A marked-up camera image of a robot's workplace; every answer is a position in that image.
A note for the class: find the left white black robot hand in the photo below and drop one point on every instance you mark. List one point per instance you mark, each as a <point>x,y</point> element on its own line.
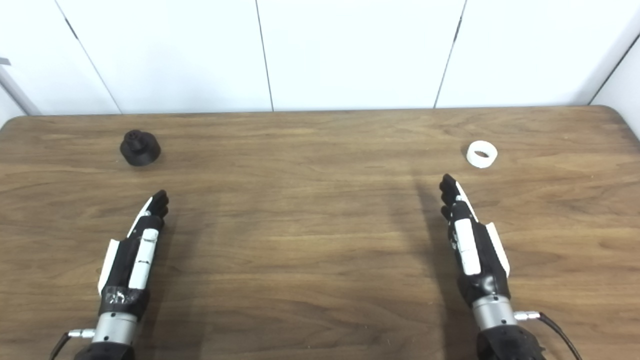
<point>125,265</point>

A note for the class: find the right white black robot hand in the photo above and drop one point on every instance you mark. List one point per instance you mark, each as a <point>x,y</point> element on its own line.
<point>480,270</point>

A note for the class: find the round black plastic part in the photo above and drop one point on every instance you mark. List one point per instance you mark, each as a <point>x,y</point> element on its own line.
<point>140,152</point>

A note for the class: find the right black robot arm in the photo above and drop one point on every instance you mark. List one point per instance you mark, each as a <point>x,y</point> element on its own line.
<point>500,330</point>

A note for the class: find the gray wall corner trim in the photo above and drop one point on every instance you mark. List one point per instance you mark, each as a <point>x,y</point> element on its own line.
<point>20,95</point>

